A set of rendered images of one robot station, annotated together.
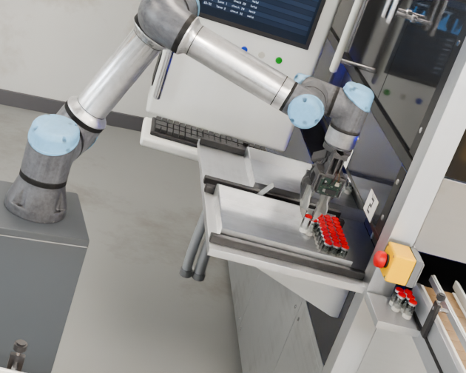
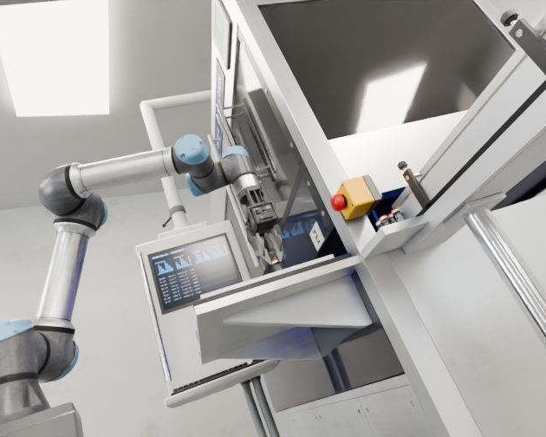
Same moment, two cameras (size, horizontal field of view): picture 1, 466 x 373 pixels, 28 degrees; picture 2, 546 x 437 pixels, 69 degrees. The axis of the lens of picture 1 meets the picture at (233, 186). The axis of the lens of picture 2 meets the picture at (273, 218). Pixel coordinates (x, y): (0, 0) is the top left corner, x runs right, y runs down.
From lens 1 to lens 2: 1.67 m
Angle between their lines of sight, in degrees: 46
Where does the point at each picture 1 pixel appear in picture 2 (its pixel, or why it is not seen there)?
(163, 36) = (55, 181)
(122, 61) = (55, 256)
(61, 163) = (13, 347)
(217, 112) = (219, 365)
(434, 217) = (349, 167)
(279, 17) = (215, 281)
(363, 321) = (386, 282)
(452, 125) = (299, 108)
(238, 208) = not seen: hidden behind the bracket
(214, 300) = not seen: outside the picture
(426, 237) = not seen: hidden behind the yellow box
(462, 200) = (355, 146)
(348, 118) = (238, 165)
